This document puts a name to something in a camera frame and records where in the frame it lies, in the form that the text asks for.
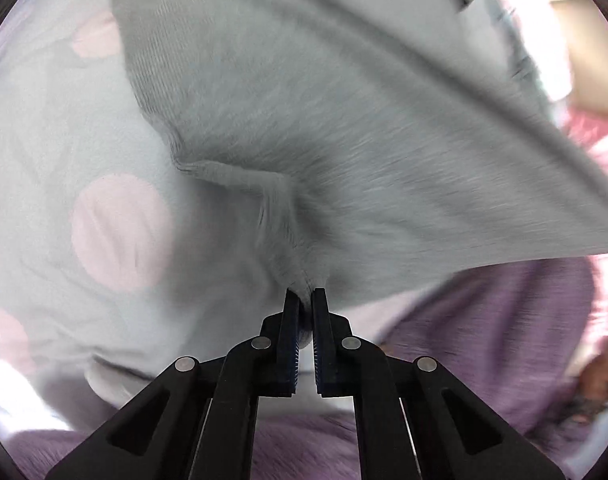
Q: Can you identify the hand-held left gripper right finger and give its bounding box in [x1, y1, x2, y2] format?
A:
[311, 287, 567, 480]

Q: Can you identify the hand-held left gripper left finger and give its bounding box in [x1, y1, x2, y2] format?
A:
[44, 287, 301, 480]

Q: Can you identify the grey shirt with black sleeves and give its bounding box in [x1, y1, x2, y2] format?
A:
[106, 0, 608, 311]

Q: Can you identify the plain pink pillow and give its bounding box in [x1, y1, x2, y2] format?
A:
[559, 107, 608, 341]

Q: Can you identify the beige padded headboard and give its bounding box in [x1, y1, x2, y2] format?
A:
[529, 0, 608, 121]

